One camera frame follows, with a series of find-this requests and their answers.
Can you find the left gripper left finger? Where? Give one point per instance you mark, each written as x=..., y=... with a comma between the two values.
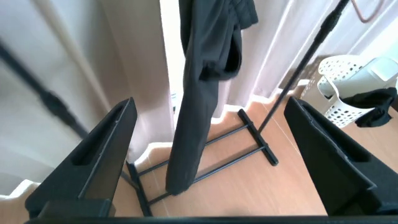
x=102, y=174

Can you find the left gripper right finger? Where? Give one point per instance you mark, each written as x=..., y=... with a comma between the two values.
x=335, y=183

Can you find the black garment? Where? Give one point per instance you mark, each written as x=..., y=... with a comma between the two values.
x=373, y=102

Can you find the black shorts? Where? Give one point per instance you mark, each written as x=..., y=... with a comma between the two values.
x=199, y=93

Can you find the black clothes rack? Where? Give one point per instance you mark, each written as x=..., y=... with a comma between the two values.
x=258, y=137

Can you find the white laundry basket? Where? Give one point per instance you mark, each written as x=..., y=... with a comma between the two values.
x=357, y=81

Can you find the pink clothes hanger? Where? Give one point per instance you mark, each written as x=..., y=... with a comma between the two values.
x=364, y=21

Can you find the window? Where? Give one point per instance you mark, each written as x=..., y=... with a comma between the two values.
x=171, y=37

